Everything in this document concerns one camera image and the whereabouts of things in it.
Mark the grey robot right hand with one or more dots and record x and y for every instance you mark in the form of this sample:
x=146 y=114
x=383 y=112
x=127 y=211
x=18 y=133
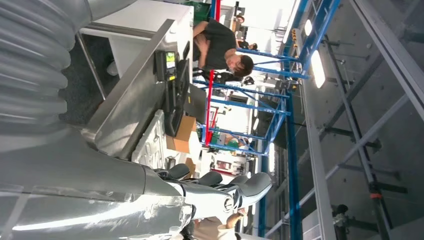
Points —
x=82 y=185

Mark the silver stamped metal panel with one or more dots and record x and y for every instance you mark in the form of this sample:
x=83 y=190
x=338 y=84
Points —
x=152 y=142

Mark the stainless steel table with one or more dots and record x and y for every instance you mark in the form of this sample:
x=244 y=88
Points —
x=132 y=99

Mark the cardboard box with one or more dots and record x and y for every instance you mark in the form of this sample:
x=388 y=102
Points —
x=184 y=136

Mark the dark grey flat panel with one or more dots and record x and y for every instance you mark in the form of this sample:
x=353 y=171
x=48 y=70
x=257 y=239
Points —
x=196 y=104

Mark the black handheld device with screen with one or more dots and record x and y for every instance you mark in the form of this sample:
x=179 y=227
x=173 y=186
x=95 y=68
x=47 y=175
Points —
x=165 y=66

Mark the red pole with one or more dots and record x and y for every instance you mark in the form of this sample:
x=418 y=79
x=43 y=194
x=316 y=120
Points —
x=209 y=106

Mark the white cabinet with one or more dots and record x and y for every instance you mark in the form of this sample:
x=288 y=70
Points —
x=145 y=16

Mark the ceiling light panel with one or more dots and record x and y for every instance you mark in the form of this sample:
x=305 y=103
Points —
x=308 y=27
x=318 y=69
x=271 y=157

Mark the green plastic crate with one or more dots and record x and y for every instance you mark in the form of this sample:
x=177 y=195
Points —
x=200 y=10

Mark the blue shelving rack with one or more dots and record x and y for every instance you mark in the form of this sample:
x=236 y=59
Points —
x=293 y=149

